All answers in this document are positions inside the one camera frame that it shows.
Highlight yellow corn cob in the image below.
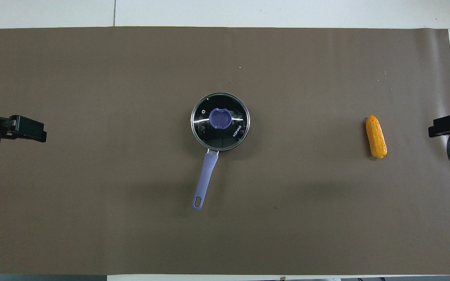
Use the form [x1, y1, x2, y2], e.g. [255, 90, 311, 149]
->
[366, 114, 388, 159]

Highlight glass lid with purple knob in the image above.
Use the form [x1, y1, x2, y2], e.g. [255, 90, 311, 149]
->
[191, 93, 250, 151]

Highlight brown table mat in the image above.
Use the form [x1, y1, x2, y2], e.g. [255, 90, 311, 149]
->
[0, 26, 450, 276]

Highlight dark pot with purple handle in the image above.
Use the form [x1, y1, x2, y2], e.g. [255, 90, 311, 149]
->
[190, 92, 251, 211]

